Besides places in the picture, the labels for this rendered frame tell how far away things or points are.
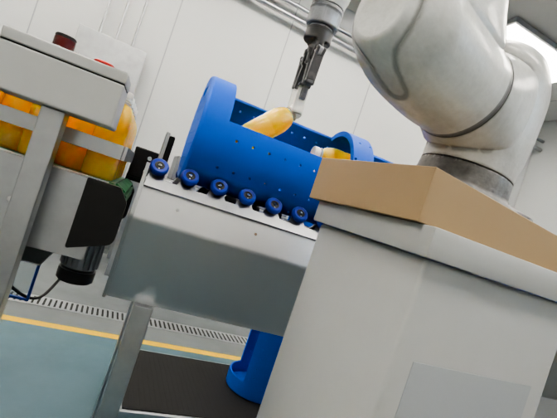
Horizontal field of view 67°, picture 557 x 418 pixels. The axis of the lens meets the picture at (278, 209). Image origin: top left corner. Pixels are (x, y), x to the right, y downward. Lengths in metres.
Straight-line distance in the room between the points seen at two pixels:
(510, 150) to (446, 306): 0.27
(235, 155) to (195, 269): 0.30
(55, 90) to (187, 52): 3.85
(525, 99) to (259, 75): 4.17
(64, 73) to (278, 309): 0.74
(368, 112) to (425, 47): 4.77
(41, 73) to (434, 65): 0.61
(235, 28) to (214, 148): 3.84
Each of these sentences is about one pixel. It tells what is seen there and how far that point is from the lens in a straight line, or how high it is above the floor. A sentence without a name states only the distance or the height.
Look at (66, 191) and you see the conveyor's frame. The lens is 0.92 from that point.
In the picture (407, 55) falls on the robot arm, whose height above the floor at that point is 1.18.
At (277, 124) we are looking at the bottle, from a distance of 1.10.
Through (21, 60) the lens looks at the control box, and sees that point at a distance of 0.84.
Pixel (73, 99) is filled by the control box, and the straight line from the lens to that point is 0.81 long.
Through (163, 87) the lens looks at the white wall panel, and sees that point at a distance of 4.53.
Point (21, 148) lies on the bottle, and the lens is 0.97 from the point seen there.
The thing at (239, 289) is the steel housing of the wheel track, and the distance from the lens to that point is 1.10.
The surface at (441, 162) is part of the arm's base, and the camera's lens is 0.71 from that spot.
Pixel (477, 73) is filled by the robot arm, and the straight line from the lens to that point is 0.61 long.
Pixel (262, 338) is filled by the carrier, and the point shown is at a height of 0.42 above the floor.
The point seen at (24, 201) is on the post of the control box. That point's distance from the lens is 0.86.
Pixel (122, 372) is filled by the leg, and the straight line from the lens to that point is 1.16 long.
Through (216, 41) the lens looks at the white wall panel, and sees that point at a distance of 4.72.
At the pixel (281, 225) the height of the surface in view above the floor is 0.92.
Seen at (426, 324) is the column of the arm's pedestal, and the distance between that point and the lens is 0.58.
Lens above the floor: 0.96
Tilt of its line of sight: level
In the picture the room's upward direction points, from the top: 19 degrees clockwise
